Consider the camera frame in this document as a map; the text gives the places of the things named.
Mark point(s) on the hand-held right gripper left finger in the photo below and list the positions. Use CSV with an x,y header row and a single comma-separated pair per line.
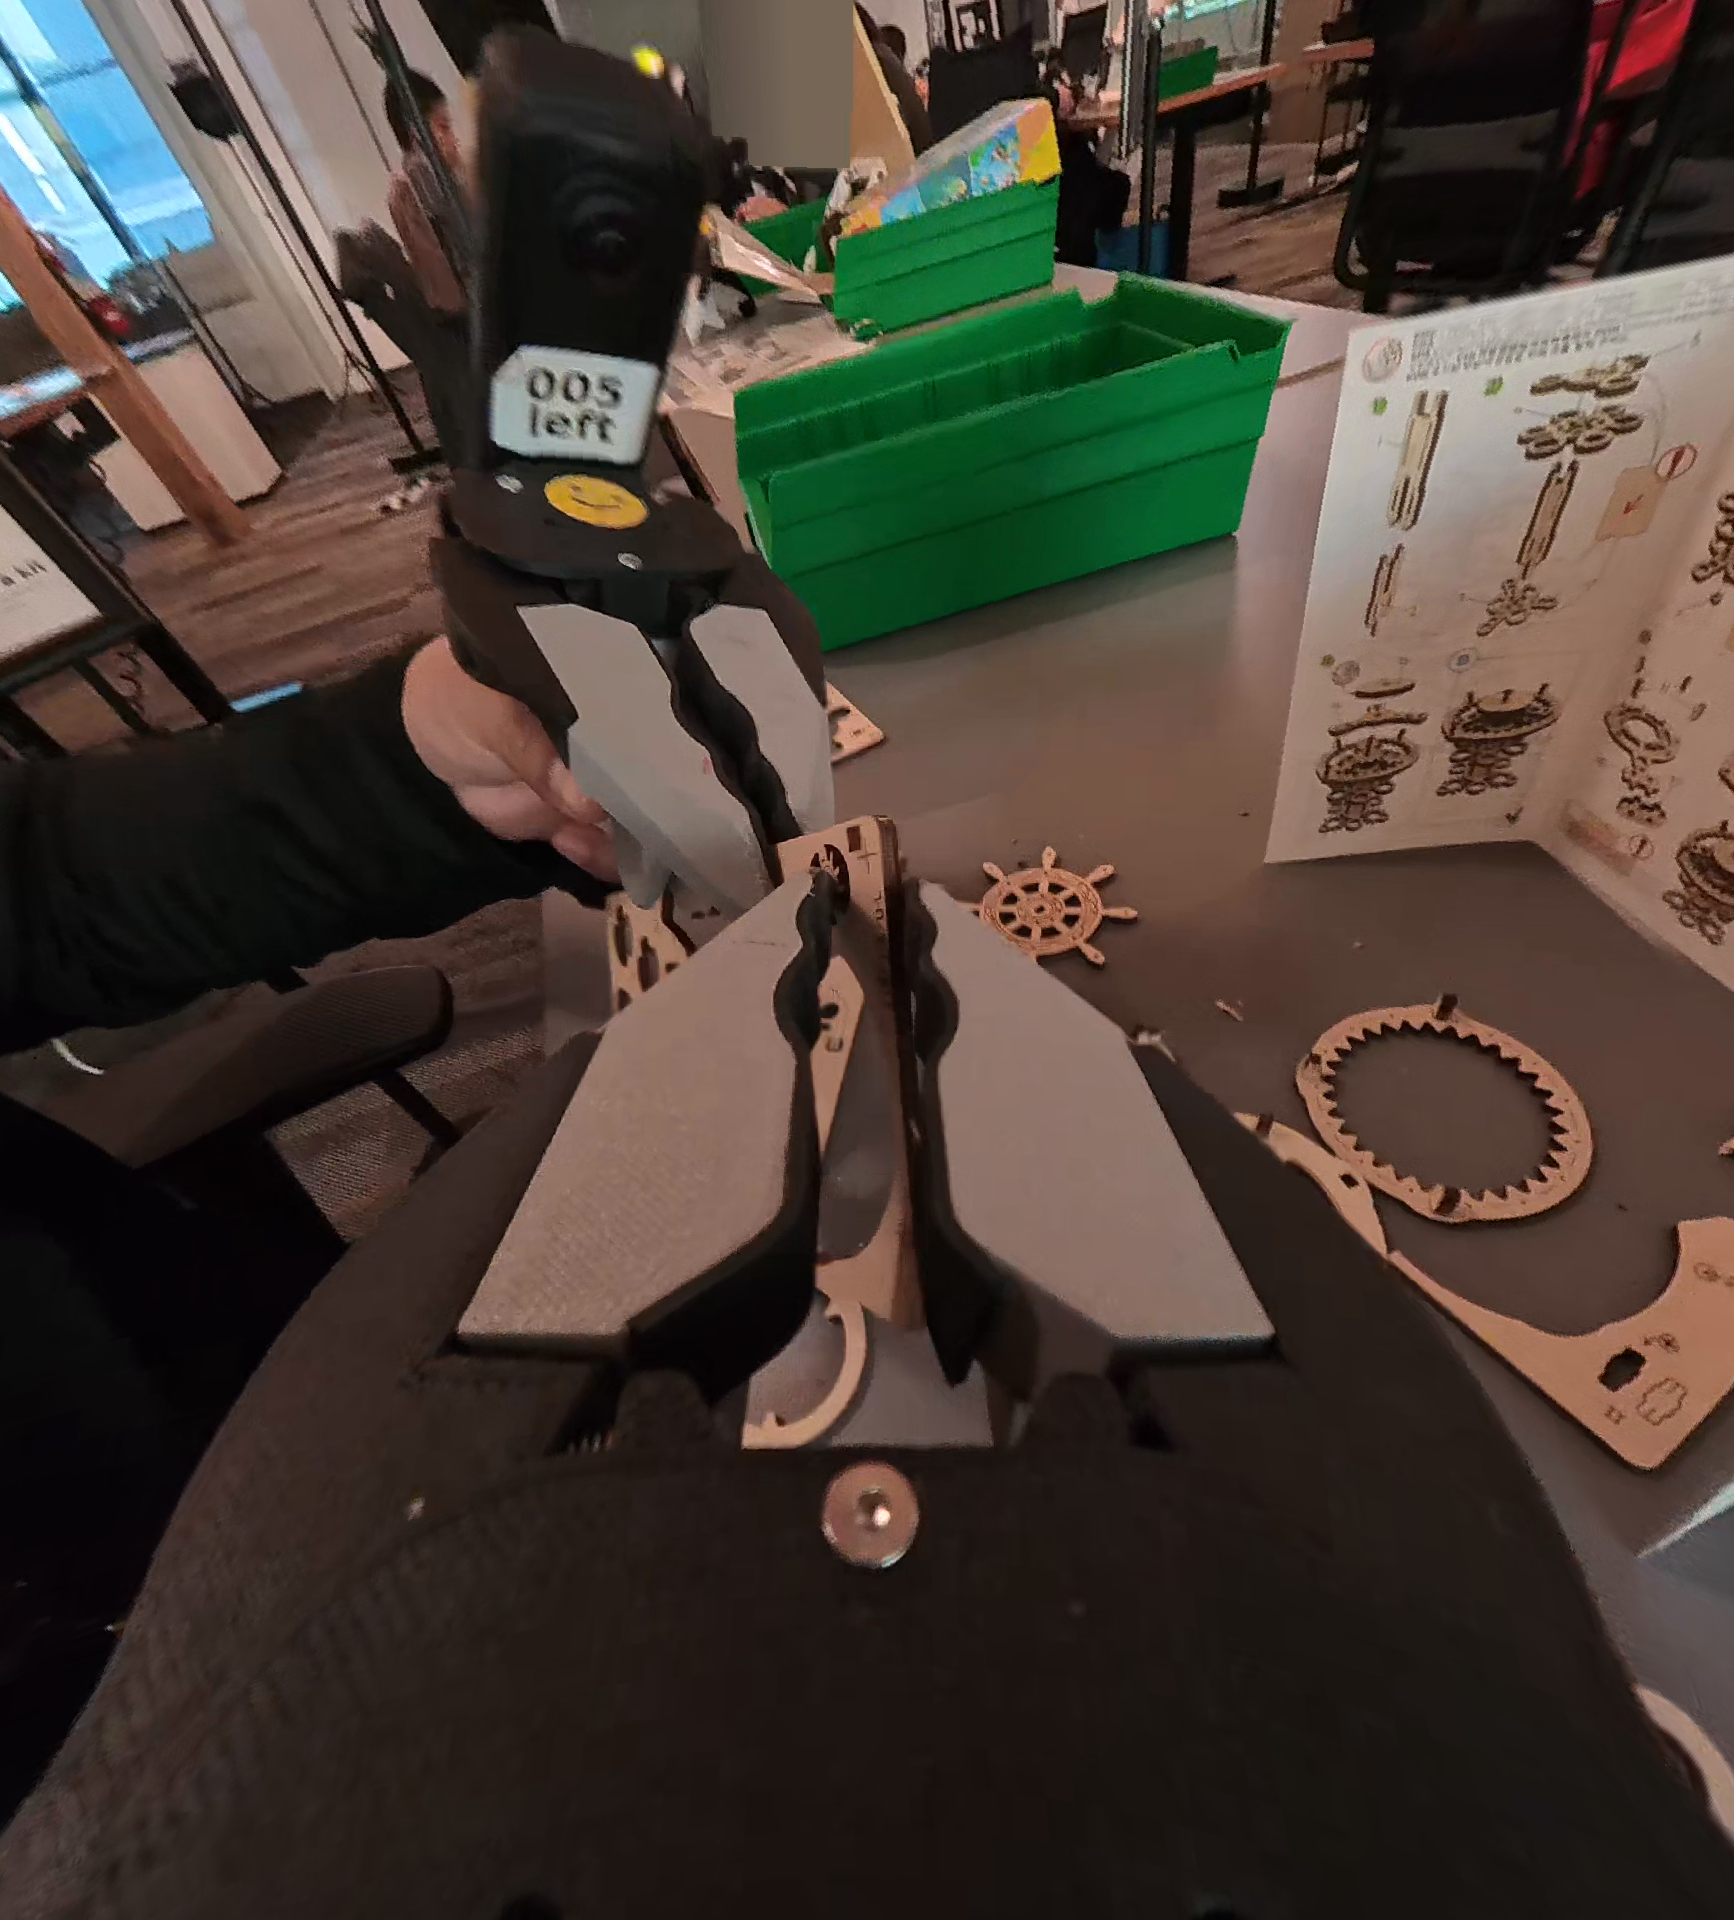
x,y
641,1170

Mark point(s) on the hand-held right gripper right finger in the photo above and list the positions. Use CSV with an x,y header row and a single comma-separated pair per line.
x,y
1078,1170

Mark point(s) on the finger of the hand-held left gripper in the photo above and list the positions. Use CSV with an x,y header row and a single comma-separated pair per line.
x,y
628,747
786,705

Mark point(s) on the wooden sheet with round hole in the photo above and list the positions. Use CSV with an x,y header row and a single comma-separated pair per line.
x,y
875,932

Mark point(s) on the person's left forearm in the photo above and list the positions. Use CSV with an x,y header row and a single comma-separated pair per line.
x,y
133,884

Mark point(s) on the person's left hand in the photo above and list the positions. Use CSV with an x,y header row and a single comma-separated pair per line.
x,y
483,747

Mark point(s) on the wooden ship wheel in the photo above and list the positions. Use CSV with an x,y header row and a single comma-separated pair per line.
x,y
1057,904

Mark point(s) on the large empty green bin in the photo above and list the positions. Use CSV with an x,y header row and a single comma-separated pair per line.
x,y
1001,494

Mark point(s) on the small green bin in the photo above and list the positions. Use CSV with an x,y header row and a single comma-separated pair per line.
x,y
943,262

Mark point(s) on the colourful printed box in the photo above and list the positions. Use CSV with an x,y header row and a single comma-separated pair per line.
x,y
974,165

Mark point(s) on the folded paper instruction sheet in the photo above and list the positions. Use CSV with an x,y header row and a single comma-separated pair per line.
x,y
1558,569

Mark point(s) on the black mesh office chair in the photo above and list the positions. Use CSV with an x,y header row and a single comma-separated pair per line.
x,y
1469,152
1720,120

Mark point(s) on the wooden support post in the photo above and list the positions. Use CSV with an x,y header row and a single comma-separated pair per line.
x,y
72,300

